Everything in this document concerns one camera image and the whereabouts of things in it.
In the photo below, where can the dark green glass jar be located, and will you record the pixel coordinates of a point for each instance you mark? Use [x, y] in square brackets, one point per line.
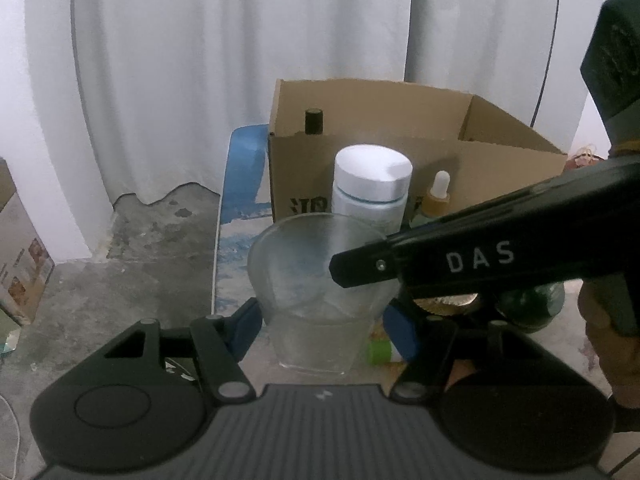
[532, 307]

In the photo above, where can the white plastic bottle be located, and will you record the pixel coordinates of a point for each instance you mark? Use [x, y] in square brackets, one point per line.
[372, 175]

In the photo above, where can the person's right hand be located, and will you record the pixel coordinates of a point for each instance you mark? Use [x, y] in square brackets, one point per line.
[612, 365]

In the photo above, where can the clear plastic cup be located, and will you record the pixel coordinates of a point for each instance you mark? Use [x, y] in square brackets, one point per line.
[310, 300]

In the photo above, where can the brown cardboard box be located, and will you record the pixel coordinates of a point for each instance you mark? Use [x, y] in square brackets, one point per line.
[400, 120]

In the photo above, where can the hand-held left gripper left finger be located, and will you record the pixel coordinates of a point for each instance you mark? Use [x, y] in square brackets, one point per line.
[246, 326]

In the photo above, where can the white curtain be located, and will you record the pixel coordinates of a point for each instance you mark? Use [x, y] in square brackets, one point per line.
[200, 50]

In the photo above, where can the black bottle cap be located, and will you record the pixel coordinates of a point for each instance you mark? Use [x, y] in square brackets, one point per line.
[313, 120]

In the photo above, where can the red gift bag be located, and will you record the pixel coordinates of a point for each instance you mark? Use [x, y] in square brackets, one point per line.
[587, 157]

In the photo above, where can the patterned round table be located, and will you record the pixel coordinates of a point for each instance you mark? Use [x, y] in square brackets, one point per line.
[240, 240]

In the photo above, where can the printed carton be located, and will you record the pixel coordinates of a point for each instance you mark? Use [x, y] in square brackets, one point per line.
[20, 255]

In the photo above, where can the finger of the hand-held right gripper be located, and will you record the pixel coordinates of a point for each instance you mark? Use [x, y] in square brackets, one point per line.
[360, 265]

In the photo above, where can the green capped small tube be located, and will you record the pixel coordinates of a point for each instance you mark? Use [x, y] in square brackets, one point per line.
[381, 352]

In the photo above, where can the green dropper bottle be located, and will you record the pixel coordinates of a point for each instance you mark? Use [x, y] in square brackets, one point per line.
[440, 195]

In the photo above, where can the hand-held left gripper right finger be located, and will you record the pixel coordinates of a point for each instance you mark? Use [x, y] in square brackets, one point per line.
[400, 332]

